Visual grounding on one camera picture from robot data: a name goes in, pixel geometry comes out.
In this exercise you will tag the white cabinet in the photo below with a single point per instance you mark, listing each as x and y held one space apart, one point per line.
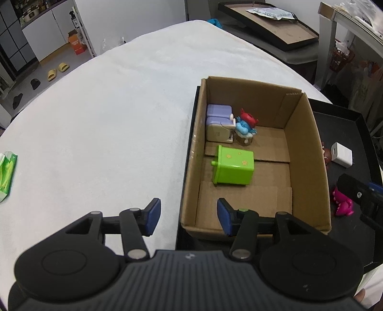
48 36

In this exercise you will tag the brown cardboard box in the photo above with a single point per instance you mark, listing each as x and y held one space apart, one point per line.
245 203

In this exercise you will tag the black tray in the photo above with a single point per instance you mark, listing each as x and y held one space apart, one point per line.
344 125

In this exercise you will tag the grey desk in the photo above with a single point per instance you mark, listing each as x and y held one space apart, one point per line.
326 44

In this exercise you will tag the beige tote bag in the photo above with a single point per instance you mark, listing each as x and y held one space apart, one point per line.
365 89

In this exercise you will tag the black framed brown board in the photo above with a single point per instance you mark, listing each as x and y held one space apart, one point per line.
275 30

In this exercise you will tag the white paper packet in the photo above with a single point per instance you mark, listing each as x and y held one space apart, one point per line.
269 12

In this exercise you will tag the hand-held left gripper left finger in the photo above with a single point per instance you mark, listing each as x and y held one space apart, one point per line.
153 216

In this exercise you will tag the white charger cube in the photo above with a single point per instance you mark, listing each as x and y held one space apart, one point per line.
342 154

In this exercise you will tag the orange cardboard box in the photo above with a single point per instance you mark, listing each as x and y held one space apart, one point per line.
77 43

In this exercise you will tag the red basket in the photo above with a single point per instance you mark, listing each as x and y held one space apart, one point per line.
341 61

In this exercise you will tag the teal cloth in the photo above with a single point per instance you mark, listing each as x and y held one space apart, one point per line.
214 23

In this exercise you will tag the brown figurine with pink hat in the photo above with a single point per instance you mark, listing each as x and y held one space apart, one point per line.
326 155

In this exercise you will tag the lavender and cream toy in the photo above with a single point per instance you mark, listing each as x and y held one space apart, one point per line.
218 122

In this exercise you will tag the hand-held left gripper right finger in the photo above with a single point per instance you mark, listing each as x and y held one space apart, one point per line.
223 216

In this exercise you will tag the yellow slipper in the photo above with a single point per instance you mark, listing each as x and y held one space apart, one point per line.
52 74
63 66

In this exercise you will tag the blue figurine with red hat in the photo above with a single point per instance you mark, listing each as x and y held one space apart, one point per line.
244 127

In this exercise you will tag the green tissue pack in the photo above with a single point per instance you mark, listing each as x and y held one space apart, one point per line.
7 176

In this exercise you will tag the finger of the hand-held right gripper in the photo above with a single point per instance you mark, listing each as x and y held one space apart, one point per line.
377 187
353 188

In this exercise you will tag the green toy bin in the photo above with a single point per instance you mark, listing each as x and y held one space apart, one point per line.
233 166

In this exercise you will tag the black framed glass door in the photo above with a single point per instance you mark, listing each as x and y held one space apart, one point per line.
15 44

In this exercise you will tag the black slipper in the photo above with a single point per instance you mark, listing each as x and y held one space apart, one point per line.
18 100
35 83

